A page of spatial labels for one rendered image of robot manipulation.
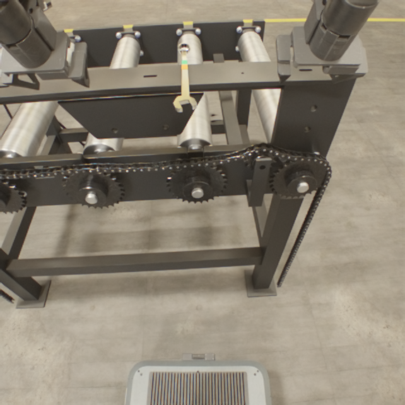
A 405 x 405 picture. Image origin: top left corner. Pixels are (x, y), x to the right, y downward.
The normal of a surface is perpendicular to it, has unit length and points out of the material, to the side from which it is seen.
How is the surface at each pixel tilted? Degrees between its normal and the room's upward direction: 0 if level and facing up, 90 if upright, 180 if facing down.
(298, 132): 90
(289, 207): 90
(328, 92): 90
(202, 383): 0
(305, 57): 30
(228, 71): 0
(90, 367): 0
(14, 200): 90
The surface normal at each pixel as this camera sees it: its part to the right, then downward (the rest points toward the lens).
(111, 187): 0.05, 0.78
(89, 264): -0.02, -0.62
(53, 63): -0.02, -0.15
